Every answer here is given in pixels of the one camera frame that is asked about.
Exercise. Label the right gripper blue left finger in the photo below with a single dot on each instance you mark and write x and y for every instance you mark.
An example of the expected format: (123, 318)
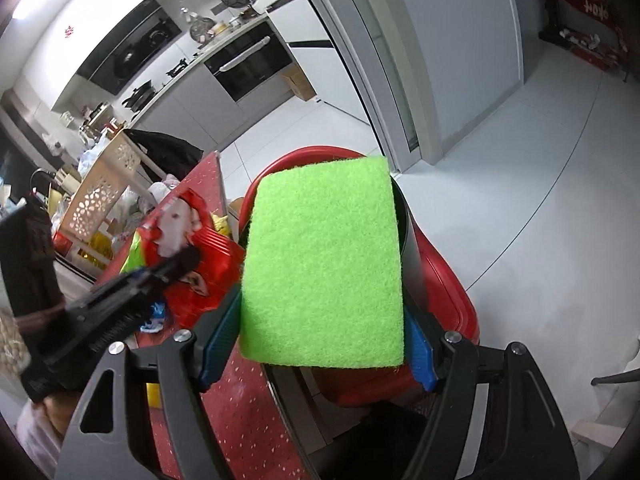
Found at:
(219, 329)

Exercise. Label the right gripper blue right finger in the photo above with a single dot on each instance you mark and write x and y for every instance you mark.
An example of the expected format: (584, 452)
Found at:
(419, 352)

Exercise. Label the green scouring pad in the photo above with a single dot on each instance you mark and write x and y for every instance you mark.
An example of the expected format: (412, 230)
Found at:
(321, 283)

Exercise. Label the red snack bag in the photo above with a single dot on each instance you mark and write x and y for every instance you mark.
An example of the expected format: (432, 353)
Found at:
(186, 221)

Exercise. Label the beige perforated wooden chair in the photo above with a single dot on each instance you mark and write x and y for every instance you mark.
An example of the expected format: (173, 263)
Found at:
(114, 170)

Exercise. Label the black garment on chair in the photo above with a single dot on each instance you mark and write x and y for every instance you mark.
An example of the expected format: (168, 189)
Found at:
(173, 155)

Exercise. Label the black range hood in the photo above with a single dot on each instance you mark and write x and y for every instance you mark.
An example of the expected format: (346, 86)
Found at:
(138, 38)

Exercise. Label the cardboard box on floor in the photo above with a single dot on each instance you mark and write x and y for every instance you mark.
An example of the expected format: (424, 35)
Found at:
(298, 82)

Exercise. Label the black built-in oven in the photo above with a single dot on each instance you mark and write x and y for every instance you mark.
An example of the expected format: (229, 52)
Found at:
(249, 60)

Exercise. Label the white refrigerator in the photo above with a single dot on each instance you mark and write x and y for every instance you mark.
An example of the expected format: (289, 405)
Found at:
(314, 52)

